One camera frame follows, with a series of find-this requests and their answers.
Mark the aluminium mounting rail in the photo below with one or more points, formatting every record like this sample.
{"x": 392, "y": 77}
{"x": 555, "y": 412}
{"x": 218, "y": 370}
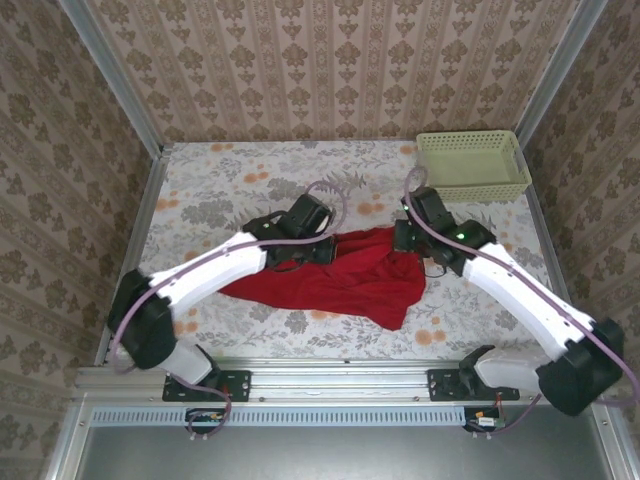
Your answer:
{"x": 340, "y": 385}

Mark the grey metal panel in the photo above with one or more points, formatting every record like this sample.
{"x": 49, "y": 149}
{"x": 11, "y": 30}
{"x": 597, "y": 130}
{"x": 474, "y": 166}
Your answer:
{"x": 350, "y": 455}

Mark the pale green plastic basket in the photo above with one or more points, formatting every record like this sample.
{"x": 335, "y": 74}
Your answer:
{"x": 470, "y": 165}

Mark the aluminium table side rail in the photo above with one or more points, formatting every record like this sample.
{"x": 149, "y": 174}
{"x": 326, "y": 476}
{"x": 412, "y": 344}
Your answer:
{"x": 146, "y": 210}
{"x": 546, "y": 225}

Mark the aluminium frame post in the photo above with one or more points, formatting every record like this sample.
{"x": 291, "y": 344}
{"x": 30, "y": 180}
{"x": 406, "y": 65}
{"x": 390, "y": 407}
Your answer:
{"x": 115, "y": 80}
{"x": 560, "y": 75}

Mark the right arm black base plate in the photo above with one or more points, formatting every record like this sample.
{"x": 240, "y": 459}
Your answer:
{"x": 442, "y": 385}

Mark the floral tablecloth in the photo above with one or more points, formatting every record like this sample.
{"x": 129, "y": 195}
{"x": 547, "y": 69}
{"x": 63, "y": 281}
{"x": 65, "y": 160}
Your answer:
{"x": 225, "y": 170}

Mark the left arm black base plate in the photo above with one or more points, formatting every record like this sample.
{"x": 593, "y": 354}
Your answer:
{"x": 235, "y": 385}

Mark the red t-shirt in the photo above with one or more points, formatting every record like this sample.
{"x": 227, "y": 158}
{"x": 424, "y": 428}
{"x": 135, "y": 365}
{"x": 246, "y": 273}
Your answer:
{"x": 350, "y": 285}

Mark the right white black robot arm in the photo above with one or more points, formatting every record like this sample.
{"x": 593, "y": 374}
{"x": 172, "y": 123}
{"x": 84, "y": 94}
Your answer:
{"x": 520, "y": 305}

